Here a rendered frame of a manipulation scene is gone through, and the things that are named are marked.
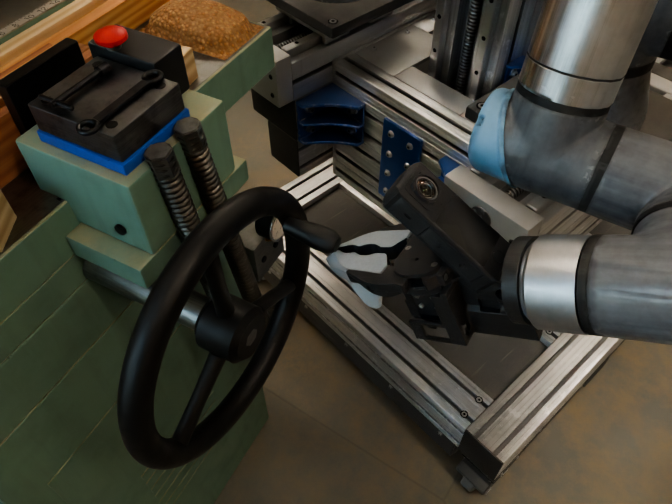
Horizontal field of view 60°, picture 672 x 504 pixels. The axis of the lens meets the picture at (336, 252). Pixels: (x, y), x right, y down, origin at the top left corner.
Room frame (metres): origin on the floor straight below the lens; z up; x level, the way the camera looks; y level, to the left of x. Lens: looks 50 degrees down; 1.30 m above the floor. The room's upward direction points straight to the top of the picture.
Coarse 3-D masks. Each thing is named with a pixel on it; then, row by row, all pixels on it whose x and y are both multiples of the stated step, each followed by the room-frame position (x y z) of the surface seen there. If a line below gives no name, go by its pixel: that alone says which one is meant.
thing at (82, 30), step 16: (112, 0) 0.72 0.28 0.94; (128, 0) 0.72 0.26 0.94; (144, 0) 0.75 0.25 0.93; (160, 0) 0.77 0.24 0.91; (96, 16) 0.68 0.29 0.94; (112, 16) 0.69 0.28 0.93; (128, 16) 0.72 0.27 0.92; (144, 16) 0.74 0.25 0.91; (64, 32) 0.64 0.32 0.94; (80, 32) 0.65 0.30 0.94; (32, 48) 0.61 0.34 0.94
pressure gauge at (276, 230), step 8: (272, 216) 0.59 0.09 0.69; (256, 224) 0.59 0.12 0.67; (264, 224) 0.58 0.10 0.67; (272, 224) 0.58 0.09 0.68; (280, 224) 0.60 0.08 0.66; (256, 232) 0.58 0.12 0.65; (264, 232) 0.58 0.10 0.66; (272, 232) 0.58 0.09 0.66; (280, 232) 0.60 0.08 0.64; (272, 240) 0.57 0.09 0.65
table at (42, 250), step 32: (224, 64) 0.64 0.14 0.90; (256, 64) 0.69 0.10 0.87; (224, 96) 0.62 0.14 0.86; (32, 192) 0.41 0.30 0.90; (32, 224) 0.37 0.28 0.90; (64, 224) 0.39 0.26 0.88; (0, 256) 0.33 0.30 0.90; (32, 256) 0.35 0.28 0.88; (64, 256) 0.38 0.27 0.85; (96, 256) 0.37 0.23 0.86; (128, 256) 0.36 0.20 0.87; (160, 256) 0.36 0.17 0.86; (0, 288) 0.32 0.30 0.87; (32, 288) 0.34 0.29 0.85; (0, 320) 0.30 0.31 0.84
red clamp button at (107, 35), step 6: (102, 30) 0.49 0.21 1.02; (108, 30) 0.49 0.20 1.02; (114, 30) 0.49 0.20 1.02; (120, 30) 0.49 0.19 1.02; (126, 30) 0.50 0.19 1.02; (96, 36) 0.48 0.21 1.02; (102, 36) 0.48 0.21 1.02; (108, 36) 0.48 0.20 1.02; (114, 36) 0.48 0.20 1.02; (120, 36) 0.49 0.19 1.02; (126, 36) 0.49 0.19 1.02; (96, 42) 0.48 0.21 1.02; (102, 42) 0.48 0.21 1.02; (108, 42) 0.48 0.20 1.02; (114, 42) 0.48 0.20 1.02; (120, 42) 0.48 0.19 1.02
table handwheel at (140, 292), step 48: (288, 192) 0.42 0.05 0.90; (192, 240) 0.30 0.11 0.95; (288, 240) 0.42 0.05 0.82; (144, 288) 0.35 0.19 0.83; (192, 288) 0.27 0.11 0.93; (288, 288) 0.40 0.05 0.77; (144, 336) 0.24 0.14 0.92; (240, 336) 0.29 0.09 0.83; (144, 384) 0.21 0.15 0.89; (240, 384) 0.32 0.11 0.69; (144, 432) 0.19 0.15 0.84; (192, 432) 0.23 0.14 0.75
